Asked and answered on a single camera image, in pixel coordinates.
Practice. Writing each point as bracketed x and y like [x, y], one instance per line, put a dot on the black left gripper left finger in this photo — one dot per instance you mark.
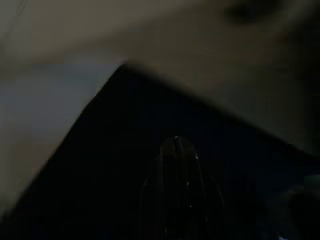
[160, 200]

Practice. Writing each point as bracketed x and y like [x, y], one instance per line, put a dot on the black floor mat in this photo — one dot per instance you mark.
[100, 155]

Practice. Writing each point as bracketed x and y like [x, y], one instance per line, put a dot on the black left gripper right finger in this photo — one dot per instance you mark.
[200, 207]

